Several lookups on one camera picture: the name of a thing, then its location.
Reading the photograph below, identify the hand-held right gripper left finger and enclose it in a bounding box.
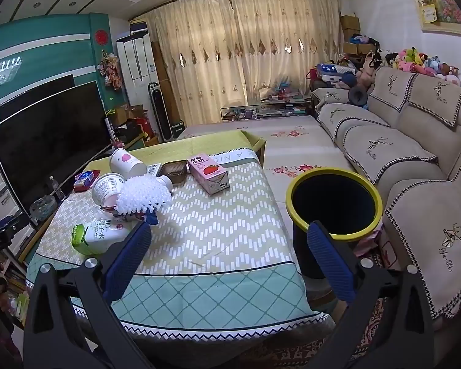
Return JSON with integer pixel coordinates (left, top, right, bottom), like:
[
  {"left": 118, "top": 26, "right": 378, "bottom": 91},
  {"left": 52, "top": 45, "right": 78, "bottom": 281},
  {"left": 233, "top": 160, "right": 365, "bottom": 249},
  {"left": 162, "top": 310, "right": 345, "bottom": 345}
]
[{"left": 22, "top": 221, "right": 154, "bottom": 369}]

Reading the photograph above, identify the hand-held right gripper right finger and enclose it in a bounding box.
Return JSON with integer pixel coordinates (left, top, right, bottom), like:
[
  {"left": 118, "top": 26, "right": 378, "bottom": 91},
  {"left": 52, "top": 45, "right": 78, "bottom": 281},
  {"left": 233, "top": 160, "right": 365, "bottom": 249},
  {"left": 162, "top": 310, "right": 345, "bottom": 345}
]
[{"left": 307, "top": 222, "right": 435, "bottom": 369}]

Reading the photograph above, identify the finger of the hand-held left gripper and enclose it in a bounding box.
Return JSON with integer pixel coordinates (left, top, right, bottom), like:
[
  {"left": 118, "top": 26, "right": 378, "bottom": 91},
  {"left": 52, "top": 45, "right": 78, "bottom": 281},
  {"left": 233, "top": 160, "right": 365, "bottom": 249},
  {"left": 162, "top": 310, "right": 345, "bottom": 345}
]
[{"left": 0, "top": 214, "right": 29, "bottom": 256}]

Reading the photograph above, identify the green white drink carton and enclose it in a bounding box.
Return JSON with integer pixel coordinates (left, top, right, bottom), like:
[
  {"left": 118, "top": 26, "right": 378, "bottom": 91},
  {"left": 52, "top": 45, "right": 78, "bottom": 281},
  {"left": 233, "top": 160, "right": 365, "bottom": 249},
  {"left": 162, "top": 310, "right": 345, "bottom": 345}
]
[{"left": 71, "top": 217, "right": 135, "bottom": 256}]

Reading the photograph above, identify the silver blue pouch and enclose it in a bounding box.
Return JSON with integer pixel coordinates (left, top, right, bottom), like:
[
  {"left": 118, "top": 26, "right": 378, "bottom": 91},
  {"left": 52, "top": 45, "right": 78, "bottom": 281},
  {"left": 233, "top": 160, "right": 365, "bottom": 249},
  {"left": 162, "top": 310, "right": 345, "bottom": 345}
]
[{"left": 100, "top": 204, "right": 160, "bottom": 227}]

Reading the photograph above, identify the black waste bin yellow rim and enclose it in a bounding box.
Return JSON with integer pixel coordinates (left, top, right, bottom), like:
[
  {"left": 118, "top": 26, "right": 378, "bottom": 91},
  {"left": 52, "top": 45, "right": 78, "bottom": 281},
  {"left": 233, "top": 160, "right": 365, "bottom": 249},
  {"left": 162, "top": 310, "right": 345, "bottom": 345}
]
[{"left": 286, "top": 168, "right": 384, "bottom": 308}]

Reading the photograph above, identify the white sock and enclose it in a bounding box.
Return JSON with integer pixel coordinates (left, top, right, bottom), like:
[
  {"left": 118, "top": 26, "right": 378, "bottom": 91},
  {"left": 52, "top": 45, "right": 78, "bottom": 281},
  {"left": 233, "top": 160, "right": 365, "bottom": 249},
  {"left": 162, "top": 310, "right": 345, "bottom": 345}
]
[{"left": 116, "top": 174, "right": 173, "bottom": 216}]

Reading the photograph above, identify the white yogurt tub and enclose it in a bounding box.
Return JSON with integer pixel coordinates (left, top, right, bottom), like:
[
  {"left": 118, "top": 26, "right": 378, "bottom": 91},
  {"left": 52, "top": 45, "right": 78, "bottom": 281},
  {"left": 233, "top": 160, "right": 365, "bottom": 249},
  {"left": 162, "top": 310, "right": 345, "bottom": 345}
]
[{"left": 92, "top": 173, "right": 127, "bottom": 205}]

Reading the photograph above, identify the white paper cup pink print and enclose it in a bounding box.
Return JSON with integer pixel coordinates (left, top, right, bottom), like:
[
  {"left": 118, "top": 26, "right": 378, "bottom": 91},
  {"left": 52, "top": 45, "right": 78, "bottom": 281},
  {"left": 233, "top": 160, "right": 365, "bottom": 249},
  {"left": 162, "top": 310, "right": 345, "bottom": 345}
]
[{"left": 110, "top": 148, "right": 148, "bottom": 177}]

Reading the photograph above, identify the brown plastic tray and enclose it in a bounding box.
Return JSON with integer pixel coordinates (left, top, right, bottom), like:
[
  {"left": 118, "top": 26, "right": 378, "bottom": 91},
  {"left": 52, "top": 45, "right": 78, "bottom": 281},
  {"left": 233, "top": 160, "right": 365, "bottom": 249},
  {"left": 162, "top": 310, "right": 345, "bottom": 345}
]
[{"left": 162, "top": 161, "right": 189, "bottom": 182}]

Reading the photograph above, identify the pink milk carton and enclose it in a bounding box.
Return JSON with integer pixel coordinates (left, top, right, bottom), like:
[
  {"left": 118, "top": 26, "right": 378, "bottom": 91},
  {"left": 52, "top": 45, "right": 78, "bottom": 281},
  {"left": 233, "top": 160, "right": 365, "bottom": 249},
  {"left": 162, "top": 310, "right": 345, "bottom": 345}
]
[{"left": 187, "top": 156, "right": 230, "bottom": 195}]

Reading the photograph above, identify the glass ashtray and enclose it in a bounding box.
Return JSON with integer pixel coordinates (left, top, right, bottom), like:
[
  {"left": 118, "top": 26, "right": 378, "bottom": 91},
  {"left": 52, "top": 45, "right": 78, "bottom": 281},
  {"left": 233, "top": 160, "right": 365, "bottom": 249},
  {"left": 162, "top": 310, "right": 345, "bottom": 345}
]
[{"left": 30, "top": 195, "right": 57, "bottom": 221}]

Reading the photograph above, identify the row of books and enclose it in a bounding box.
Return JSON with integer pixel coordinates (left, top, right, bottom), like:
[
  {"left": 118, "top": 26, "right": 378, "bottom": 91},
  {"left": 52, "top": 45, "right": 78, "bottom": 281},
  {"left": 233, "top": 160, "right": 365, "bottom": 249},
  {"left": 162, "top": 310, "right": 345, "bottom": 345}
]
[{"left": 0, "top": 261, "right": 31, "bottom": 323}]

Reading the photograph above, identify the clear water bottle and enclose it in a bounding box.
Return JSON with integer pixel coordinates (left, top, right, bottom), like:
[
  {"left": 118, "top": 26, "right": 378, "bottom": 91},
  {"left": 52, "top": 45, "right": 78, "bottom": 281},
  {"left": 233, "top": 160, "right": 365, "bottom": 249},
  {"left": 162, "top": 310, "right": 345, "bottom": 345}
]
[{"left": 48, "top": 176, "right": 66, "bottom": 201}]

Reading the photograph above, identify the green chevron tablecloth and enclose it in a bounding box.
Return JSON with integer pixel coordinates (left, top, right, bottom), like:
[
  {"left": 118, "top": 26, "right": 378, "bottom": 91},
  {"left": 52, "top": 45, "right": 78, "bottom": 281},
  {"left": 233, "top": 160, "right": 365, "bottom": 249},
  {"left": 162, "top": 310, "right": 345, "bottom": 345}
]
[{"left": 25, "top": 130, "right": 337, "bottom": 348}]

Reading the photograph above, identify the red blue box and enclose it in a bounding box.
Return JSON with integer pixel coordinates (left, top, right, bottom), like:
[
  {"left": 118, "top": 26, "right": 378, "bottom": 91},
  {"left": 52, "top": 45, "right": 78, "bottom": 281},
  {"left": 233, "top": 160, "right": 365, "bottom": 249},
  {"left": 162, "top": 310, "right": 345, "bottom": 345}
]
[{"left": 74, "top": 171, "right": 101, "bottom": 193}]

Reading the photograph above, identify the dark patterned rug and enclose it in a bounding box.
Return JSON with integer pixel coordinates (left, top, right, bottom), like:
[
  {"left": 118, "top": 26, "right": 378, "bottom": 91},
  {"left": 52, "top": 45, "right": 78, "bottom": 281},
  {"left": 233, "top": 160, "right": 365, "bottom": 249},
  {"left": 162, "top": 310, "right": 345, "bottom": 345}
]
[{"left": 230, "top": 296, "right": 439, "bottom": 369}]

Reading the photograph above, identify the large curved television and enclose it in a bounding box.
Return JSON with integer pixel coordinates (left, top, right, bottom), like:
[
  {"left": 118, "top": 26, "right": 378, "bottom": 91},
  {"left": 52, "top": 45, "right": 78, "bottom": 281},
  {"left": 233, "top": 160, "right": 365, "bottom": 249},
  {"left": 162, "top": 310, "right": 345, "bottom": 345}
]
[{"left": 0, "top": 81, "right": 114, "bottom": 216}]

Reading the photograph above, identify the floral floor mattress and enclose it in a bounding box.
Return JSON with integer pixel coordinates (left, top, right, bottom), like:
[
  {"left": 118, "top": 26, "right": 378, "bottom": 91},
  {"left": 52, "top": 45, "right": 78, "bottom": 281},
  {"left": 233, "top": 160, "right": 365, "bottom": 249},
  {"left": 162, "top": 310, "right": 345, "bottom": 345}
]
[{"left": 177, "top": 117, "right": 362, "bottom": 185}]

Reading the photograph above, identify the red container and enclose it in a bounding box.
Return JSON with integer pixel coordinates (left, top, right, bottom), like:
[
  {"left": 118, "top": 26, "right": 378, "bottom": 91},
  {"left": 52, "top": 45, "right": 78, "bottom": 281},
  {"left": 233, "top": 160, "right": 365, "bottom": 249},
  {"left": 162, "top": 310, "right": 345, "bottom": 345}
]
[{"left": 134, "top": 117, "right": 154, "bottom": 135}]

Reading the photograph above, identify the open cardboard box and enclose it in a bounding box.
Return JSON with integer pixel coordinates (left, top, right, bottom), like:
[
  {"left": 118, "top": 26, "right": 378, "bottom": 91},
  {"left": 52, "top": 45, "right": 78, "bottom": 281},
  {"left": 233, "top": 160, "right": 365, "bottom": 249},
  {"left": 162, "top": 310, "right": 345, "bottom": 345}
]
[{"left": 117, "top": 104, "right": 144, "bottom": 124}]

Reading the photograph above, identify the black tower fan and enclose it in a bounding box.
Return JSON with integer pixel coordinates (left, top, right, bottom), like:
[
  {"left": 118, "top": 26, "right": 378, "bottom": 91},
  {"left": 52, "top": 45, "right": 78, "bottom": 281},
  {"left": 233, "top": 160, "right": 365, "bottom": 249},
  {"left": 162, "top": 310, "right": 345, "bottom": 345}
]
[{"left": 148, "top": 81, "right": 173, "bottom": 142}]

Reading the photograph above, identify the beige sofa with covers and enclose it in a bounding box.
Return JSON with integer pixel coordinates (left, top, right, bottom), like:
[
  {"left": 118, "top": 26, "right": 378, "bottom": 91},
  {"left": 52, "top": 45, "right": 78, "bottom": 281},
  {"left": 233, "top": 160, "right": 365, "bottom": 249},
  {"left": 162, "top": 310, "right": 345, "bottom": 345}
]
[{"left": 311, "top": 65, "right": 461, "bottom": 319}]

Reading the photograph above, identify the low glass table with books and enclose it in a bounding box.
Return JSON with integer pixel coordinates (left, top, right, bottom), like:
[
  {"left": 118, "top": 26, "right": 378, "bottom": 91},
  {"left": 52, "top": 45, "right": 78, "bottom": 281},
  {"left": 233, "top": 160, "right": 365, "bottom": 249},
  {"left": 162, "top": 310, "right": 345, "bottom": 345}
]
[{"left": 220, "top": 98, "right": 312, "bottom": 121}]

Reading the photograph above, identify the dark round cushion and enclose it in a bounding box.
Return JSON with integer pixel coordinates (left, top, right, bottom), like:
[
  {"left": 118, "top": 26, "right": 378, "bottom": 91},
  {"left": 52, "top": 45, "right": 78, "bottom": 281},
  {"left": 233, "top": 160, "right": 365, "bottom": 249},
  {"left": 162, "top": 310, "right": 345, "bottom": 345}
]
[{"left": 348, "top": 86, "right": 369, "bottom": 108}]

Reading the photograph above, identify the hanging flower decoration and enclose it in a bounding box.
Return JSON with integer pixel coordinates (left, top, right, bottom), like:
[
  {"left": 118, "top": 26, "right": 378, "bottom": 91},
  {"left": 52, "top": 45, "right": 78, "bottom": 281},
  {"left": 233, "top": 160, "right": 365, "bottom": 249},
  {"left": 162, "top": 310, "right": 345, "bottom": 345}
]
[{"left": 101, "top": 51, "right": 123, "bottom": 91}]

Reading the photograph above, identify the blue white plush cushion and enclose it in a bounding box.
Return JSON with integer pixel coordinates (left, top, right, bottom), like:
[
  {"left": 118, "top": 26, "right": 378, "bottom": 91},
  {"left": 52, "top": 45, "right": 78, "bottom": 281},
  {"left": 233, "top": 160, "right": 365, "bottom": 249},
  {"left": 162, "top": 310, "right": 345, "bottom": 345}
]
[{"left": 317, "top": 62, "right": 356, "bottom": 85}]

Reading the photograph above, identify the beige embroidered curtain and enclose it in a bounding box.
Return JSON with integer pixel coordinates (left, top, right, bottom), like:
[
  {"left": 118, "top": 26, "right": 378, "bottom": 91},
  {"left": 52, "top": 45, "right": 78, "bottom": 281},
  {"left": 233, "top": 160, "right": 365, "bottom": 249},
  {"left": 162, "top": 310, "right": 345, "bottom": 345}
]
[
  {"left": 132, "top": 0, "right": 246, "bottom": 125},
  {"left": 230, "top": 0, "right": 344, "bottom": 102}
]

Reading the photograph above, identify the pile of plush toys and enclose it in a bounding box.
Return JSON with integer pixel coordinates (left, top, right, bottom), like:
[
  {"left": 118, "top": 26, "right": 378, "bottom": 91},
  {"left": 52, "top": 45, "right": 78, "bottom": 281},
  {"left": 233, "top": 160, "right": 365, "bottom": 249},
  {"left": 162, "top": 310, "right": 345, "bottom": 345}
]
[{"left": 346, "top": 48, "right": 461, "bottom": 87}]

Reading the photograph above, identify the stack of cardboard boxes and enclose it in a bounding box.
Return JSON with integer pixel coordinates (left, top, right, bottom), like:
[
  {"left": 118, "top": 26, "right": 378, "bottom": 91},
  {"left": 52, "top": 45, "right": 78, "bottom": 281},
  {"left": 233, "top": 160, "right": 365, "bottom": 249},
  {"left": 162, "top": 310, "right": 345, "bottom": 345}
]
[{"left": 340, "top": 14, "right": 362, "bottom": 54}]

